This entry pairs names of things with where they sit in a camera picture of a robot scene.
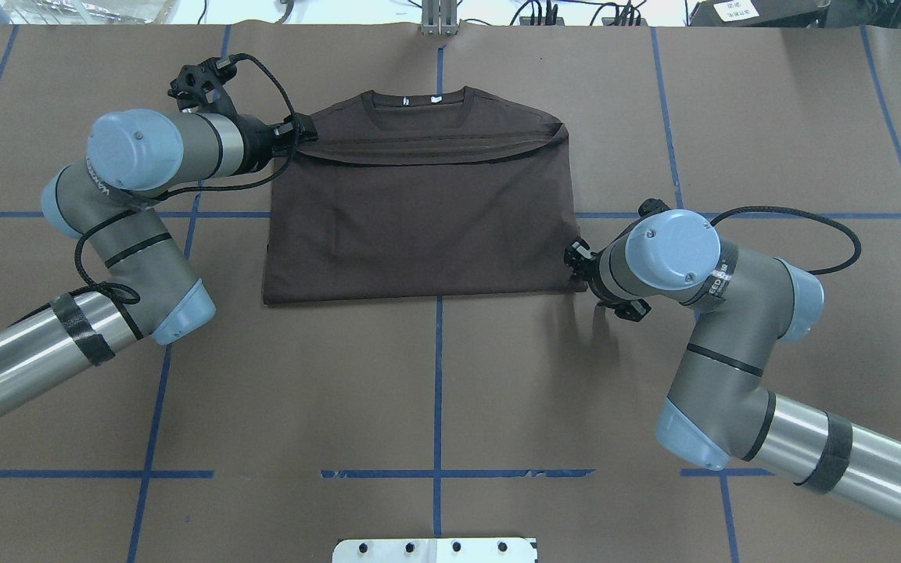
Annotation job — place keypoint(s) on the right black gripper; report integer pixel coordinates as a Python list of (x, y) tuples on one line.
[(578, 256)]

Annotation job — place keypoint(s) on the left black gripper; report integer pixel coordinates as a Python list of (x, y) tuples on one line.
[(260, 144)]

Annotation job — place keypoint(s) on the dark brown t-shirt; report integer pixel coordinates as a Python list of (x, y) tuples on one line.
[(401, 197)]

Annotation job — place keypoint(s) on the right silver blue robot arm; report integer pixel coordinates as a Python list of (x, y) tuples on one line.
[(718, 408)]

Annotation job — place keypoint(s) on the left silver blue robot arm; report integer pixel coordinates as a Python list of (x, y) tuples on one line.
[(137, 282)]

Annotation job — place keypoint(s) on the black box with label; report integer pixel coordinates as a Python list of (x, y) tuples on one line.
[(768, 14)]

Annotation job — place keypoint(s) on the clear plastic tray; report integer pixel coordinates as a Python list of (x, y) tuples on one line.
[(88, 12)]

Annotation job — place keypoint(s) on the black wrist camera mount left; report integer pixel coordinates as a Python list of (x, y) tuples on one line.
[(200, 87)]

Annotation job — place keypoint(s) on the aluminium frame post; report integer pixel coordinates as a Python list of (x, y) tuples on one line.
[(439, 17)]

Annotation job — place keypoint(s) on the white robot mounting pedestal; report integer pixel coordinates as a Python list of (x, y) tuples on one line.
[(454, 549)]

